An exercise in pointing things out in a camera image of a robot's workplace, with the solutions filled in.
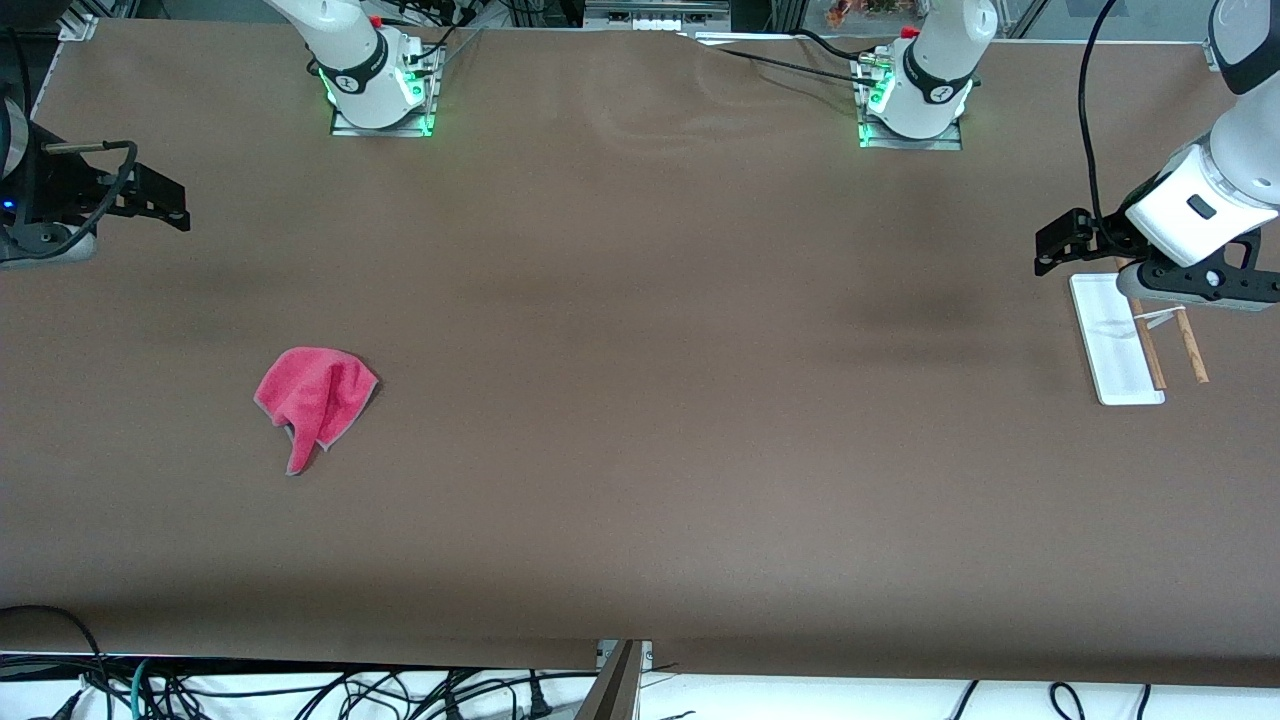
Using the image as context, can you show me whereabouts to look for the pink microfibre towel grey trim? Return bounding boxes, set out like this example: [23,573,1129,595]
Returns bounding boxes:
[253,346,381,477]

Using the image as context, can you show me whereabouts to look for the white towel rack wooden bars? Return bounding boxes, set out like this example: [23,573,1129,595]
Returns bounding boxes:
[1068,255,1211,407]

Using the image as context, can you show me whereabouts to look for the orange cluttered object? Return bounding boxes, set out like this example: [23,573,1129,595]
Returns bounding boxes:
[828,0,906,25]

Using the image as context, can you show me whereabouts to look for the white power strip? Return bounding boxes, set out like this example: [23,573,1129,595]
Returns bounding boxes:
[585,0,731,31]

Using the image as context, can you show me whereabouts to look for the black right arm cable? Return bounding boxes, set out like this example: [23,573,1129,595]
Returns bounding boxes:
[0,138,139,263]

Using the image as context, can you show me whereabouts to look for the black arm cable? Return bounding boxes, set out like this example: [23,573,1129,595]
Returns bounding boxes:
[0,138,139,263]
[1076,0,1123,229]

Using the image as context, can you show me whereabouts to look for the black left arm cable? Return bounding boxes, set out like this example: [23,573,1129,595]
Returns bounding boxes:
[1076,0,1123,229]

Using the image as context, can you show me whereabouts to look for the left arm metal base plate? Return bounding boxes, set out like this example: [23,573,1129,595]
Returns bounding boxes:
[855,50,966,152]

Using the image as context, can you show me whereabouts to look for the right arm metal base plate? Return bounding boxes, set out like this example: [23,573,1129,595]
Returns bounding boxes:
[330,40,441,138]

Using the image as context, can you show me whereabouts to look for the short black table cable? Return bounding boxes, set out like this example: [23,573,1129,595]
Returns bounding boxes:
[795,28,881,59]

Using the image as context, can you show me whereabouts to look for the long black table cable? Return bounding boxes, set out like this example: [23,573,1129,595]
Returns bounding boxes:
[690,38,869,83]

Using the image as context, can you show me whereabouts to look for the thick black arched cable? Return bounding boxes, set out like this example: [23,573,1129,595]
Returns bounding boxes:
[0,604,109,720]

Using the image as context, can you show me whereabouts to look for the metal table edge bracket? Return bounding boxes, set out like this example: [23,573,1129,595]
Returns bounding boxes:
[575,640,656,720]

